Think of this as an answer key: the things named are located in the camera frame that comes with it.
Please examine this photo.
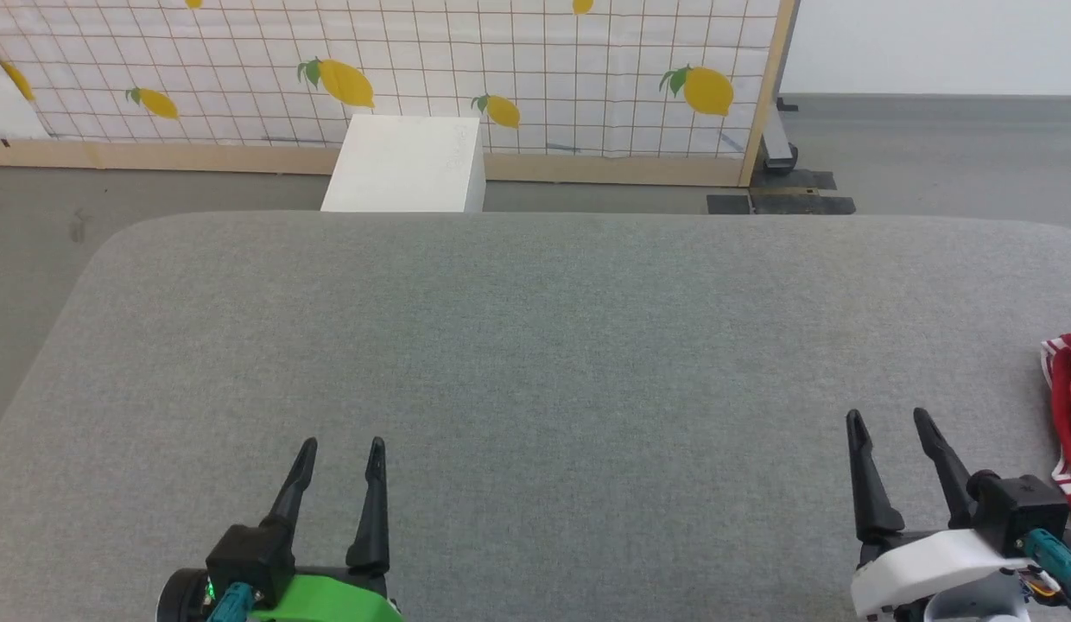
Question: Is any grey metal partition foot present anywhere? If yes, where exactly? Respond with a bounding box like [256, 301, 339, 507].
[759, 98, 801, 175]

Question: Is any lemon print partition panel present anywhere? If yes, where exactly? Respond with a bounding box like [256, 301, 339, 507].
[0, 0, 801, 187]

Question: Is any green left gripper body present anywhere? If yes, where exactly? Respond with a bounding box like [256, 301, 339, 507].
[155, 565, 408, 622]

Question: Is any white box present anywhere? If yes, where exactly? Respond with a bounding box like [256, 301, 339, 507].
[320, 114, 488, 214]

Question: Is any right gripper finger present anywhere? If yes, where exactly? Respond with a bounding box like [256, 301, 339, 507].
[912, 407, 978, 529]
[846, 409, 907, 544]

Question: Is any white board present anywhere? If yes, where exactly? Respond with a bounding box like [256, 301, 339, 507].
[0, 41, 52, 140]

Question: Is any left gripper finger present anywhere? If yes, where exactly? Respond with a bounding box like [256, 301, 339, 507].
[260, 436, 320, 533]
[345, 436, 392, 577]

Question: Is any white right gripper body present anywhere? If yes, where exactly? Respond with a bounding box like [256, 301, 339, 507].
[850, 528, 1036, 619]

